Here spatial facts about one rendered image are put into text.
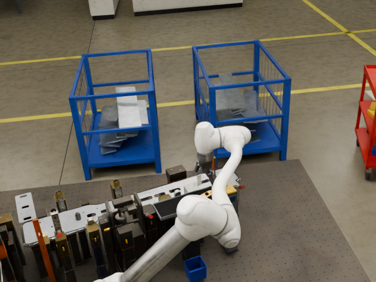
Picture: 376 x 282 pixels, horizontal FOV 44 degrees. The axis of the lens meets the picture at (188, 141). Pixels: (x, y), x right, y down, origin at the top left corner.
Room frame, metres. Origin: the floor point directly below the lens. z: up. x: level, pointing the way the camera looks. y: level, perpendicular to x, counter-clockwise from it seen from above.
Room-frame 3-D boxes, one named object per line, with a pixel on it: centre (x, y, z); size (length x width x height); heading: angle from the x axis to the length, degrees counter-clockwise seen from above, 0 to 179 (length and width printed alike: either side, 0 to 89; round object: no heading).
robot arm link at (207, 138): (2.07, -0.10, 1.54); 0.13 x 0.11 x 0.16; 97
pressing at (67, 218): (2.26, 0.34, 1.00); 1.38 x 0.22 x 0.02; 111
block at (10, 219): (2.10, 1.10, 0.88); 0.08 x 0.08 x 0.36; 21
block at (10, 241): (2.00, 1.04, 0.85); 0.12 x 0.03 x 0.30; 21
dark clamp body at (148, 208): (2.06, 0.25, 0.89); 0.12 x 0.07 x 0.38; 21
